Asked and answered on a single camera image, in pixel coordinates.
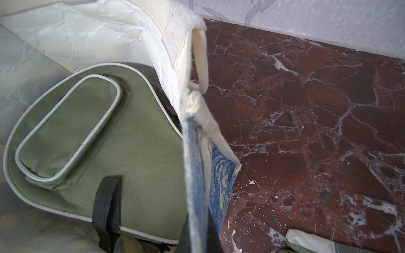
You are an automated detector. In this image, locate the olive green paddle case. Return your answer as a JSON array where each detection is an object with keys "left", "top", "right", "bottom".
[{"left": 3, "top": 63, "right": 187, "bottom": 252}]

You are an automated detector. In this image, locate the cream canvas tote bag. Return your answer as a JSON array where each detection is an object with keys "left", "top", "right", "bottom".
[{"left": 1, "top": 1, "right": 241, "bottom": 253}]

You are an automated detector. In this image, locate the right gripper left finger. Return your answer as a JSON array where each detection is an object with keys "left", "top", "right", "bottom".
[{"left": 175, "top": 215, "right": 193, "bottom": 253}]

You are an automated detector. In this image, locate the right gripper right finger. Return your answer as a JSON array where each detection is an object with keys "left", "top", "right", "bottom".
[{"left": 206, "top": 212, "right": 224, "bottom": 253}]

